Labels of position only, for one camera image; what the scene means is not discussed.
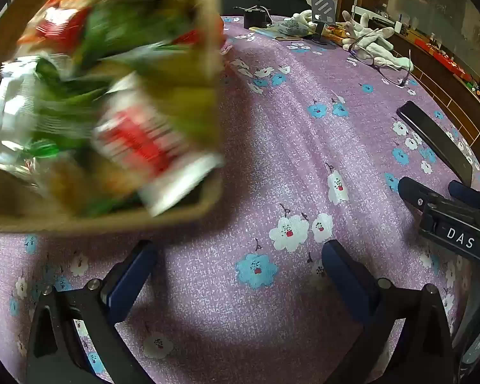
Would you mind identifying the clear plastic bag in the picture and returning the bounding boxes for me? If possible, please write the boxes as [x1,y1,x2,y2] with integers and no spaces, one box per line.
[270,19,310,37]

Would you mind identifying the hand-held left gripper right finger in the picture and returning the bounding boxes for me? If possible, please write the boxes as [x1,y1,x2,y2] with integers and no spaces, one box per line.
[321,240,454,384]

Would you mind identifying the black smartphone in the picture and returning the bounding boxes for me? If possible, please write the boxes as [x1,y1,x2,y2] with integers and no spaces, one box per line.
[397,101,480,188]

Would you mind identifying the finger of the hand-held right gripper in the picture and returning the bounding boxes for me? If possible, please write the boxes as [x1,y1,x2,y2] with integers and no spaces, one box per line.
[448,181,480,217]
[399,177,438,211]

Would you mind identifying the purple floral tablecloth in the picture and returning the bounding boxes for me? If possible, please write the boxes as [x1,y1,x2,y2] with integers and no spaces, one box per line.
[0,14,480,384]

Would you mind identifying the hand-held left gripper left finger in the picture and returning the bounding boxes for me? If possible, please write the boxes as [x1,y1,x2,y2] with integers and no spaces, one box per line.
[26,240,158,384]

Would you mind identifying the white cotton glove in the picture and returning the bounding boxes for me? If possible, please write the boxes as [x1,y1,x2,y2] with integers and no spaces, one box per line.
[360,46,414,72]
[293,10,318,28]
[341,10,395,51]

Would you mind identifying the dark framed eyeglasses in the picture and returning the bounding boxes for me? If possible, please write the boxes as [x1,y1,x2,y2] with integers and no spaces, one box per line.
[349,34,412,86]

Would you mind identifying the grey phone stand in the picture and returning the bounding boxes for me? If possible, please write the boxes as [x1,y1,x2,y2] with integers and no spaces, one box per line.
[310,0,337,45]

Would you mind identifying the orange packets under stand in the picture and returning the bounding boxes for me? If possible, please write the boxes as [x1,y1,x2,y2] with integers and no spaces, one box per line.
[324,24,350,44]

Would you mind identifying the striped booklet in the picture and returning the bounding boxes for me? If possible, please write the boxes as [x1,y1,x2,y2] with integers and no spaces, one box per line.
[250,26,305,43]

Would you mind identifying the brown cardboard box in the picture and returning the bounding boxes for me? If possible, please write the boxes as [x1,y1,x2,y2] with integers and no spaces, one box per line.
[0,0,227,233]

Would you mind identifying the heap of mixed snacks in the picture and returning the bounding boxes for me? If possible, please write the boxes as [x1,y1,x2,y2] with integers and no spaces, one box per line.
[0,0,225,219]

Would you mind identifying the small black box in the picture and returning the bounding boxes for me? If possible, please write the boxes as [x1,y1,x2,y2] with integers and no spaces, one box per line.
[234,5,272,29]

